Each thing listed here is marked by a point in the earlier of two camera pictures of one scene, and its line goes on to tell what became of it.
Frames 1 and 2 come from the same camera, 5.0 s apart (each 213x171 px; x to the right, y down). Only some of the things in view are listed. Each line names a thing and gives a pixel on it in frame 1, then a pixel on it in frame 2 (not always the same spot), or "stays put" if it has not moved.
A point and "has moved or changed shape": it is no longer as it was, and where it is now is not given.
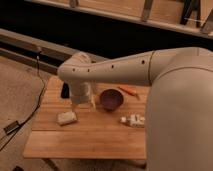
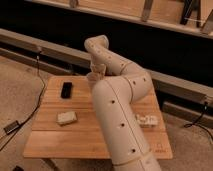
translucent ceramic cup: (83, 104) has moved or changed shape
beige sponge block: (64, 118) stays put
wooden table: (113, 126) stays put
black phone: (65, 91) stays put
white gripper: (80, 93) → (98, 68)
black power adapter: (13, 126) stays put
